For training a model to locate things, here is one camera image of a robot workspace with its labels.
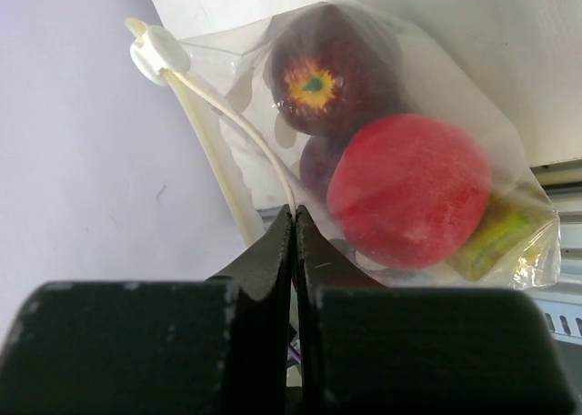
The purple onion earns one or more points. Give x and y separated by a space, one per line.
318 163

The red tomato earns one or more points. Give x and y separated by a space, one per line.
409 190

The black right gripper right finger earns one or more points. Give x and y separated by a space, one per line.
369 349

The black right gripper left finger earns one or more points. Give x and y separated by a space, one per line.
164 347

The white slotted cable duct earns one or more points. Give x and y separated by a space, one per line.
563 315

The clear polka-dot zip bag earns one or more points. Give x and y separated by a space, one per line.
223 83

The yellow green bell pepper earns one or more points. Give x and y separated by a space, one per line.
508 231

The dark red apple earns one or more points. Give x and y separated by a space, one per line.
335 68

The aluminium front rail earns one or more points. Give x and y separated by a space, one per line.
562 182

